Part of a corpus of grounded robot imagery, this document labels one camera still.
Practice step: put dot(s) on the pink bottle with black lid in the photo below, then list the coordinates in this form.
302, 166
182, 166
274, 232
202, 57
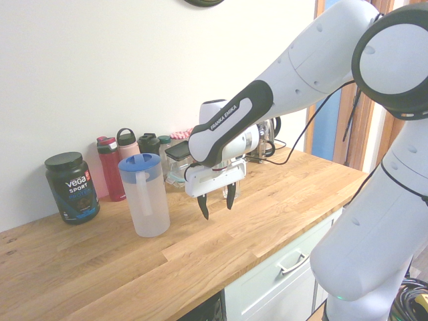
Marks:
126, 143

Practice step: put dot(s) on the shiny metal electric kettle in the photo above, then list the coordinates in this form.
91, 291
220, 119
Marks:
267, 128

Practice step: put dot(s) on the clear container with black lid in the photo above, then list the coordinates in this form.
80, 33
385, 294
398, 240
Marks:
177, 152

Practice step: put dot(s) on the wooden door frame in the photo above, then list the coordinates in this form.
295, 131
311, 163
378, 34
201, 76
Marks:
366, 127

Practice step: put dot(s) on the black dishwasher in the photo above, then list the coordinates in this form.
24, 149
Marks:
210, 309

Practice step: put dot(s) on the glass jar with green lid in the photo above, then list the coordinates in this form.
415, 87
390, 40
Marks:
165, 147

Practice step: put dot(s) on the jar with red checked lid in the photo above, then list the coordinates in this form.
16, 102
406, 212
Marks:
180, 135

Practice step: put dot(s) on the black Vega protein tub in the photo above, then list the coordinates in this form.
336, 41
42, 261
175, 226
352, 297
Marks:
75, 190

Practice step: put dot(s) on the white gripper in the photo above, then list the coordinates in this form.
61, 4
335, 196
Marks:
214, 180

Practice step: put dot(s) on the clear drinking glass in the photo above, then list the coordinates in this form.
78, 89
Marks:
238, 192

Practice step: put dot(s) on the translucent pitcher with blue lid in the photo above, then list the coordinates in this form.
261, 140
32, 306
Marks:
150, 207

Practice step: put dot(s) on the white cabinet drawer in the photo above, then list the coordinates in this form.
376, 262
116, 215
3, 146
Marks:
267, 294

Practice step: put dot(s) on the black shaker bottle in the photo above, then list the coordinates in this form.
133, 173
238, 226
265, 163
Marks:
148, 143

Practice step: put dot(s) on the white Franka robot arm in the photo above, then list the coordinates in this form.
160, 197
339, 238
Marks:
301, 67

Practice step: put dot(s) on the red water bottle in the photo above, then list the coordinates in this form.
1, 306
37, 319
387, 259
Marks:
112, 174

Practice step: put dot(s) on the black round wall object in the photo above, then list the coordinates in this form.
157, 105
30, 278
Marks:
204, 2

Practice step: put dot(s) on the glass container with teal lid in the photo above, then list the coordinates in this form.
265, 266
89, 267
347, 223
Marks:
175, 179

